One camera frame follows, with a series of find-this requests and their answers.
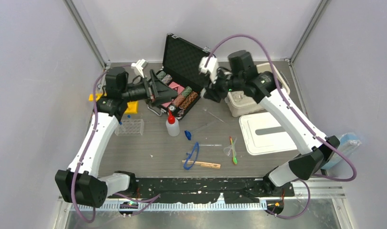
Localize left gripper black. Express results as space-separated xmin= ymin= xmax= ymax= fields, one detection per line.
xmin=122 ymin=70 xmax=178 ymax=107

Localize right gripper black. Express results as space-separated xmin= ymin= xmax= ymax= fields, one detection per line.
xmin=204 ymin=66 xmax=244 ymax=103

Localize beige plastic bin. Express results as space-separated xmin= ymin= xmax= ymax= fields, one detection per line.
xmin=225 ymin=62 xmax=291 ymax=117

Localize yellow test tube rack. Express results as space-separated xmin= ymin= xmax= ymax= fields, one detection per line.
xmin=89 ymin=93 xmax=139 ymax=115

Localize clear plastic well plate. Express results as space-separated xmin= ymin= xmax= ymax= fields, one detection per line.
xmin=114 ymin=119 xmax=144 ymax=136

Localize blue safety glasses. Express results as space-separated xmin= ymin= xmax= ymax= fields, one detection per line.
xmin=183 ymin=142 xmax=200 ymax=170

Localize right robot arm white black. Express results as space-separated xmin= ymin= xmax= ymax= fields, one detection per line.
xmin=198 ymin=50 xmax=340 ymax=196

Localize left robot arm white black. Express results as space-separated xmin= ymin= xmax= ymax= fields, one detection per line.
xmin=55 ymin=67 xmax=178 ymax=208

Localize glass stirring rod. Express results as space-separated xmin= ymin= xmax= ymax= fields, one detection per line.
xmin=203 ymin=107 xmax=227 ymax=124

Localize black poker chip case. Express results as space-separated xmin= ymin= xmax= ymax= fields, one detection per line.
xmin=146 ymin=33 xmax=216 ymax=120

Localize white squeeze bottle red cap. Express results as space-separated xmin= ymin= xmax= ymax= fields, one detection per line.
xmin=166 ymin=110 xmax=180 ymax=137

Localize white bin lid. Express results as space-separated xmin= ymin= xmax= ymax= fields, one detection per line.
xmin=239 ymin=112 xmax=297 ymax=156

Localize green orange spatula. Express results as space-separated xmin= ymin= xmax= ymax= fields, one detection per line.
xmin=229 ymin=137 xmax=237 ymax=165

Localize wooden clothespin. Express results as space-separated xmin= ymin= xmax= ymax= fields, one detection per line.
xmin=182 ymin=160 xmax=221 ymax=169

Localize blue plastic bag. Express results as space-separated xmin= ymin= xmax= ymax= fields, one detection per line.
xmin=321 ymin=133 xmax=362 ymax=170

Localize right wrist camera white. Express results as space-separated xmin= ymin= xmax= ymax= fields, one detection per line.
xmin=198 ymin=57 xmax=219 ymax=84

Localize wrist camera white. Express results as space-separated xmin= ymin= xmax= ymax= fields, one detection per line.
xmin=131 ymin=59 xmax=148 ymax=78
xmin=198 ymin=57 xmax=219 ymax=84

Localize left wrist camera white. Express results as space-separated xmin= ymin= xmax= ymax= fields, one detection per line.
xmin=131 ymin=59 xmax=148 ymax=78

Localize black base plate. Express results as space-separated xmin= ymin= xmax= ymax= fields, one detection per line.
xmin=119 ymin=177 xmax=295 ymax=204

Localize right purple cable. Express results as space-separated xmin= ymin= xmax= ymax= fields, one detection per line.
xmin=204 ymin=34 xmax=357 ymax=220

